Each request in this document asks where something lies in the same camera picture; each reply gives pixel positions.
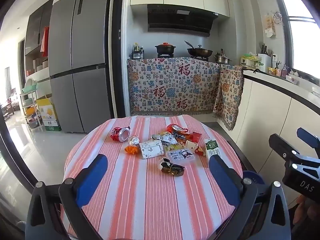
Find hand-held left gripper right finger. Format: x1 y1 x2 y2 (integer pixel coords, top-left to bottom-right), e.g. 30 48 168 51
209 155 292 240

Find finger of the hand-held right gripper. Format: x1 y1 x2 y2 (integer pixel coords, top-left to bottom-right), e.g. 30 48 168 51
269 134 300 164
297 127 320 148

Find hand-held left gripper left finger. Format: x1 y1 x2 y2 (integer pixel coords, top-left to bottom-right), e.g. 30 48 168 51
25 154 108 240

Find blue plastic basket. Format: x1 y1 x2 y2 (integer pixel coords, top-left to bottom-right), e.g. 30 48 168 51
241 170 264 196

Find floral tissue packet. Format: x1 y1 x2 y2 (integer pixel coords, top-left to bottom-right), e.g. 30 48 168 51
139 140 165 160

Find person's right hand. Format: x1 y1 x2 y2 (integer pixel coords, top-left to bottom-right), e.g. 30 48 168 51
296 195 312 224

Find green white milk carton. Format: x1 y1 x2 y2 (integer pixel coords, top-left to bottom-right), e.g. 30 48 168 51
204 138 222 163

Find cream kitchen counter cabinets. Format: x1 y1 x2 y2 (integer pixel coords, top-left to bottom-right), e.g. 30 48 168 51
217 69 320 205

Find small white red packet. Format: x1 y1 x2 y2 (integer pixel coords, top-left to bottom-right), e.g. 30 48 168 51
185 140 204 157

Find clear cartoon plastic box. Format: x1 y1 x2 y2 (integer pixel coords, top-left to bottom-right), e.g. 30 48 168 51
165 148 196 165

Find round table with striped cloth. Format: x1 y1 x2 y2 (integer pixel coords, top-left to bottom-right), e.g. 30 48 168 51
61 114 243 240

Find dark crumpled wrapper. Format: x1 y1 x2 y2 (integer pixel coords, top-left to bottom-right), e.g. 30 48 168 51
160 157 185 177

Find crushed red can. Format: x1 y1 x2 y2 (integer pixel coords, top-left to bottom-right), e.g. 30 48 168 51
110 126 132 142

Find green yellow wrapper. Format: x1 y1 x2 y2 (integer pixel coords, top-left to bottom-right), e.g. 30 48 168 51
165 142 186 152

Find orange instant noodle packet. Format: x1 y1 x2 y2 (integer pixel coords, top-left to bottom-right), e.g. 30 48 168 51
166 124 188 134

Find white triangular wrapper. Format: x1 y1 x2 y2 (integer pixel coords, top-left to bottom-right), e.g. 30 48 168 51
151 133 175 145

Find narrow printed cloth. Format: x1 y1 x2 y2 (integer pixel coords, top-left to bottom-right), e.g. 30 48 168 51
212 65 244 131

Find yellow cardboard box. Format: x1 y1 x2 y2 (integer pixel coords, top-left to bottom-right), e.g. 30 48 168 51
36 97 62 132

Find white knife block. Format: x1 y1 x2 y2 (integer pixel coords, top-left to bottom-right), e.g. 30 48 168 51
257 44 274 73

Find yellow green bag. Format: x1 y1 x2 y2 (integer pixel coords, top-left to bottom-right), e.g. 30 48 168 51
240 52 260 69

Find storage rack with basins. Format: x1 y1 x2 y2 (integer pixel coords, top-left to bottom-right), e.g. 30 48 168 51
20 79 44 132

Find steel pot with lid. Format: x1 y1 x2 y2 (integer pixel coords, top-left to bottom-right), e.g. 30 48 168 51
214 49 232 65

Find window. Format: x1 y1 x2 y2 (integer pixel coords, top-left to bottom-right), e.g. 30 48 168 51
277 0 320 80

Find large printed cloth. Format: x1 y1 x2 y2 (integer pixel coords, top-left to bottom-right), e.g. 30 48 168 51
127 57 222 117

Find dark wok with lid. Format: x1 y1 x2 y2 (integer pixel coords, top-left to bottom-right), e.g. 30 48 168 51
184 40 213 57

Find grey refrigerator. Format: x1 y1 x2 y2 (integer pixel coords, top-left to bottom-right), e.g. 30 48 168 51
49 0 113 133

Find gas stove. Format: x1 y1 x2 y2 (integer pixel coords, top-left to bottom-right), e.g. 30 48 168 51
156 53 209 61

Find seasoning bottle rack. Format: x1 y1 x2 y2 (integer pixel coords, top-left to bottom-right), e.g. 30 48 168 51
130 42 145 60

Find black clay pot red lid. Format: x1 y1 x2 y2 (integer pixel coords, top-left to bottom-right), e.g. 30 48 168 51
154 42 177 55

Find red paper bag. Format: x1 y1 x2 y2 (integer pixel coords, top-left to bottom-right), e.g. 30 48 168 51
41 27 50 57

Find black range hood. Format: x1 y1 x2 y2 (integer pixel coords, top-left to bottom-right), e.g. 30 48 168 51
147 4 218 37

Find black door frame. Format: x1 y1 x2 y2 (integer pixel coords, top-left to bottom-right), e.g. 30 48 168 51
107 0 126 118

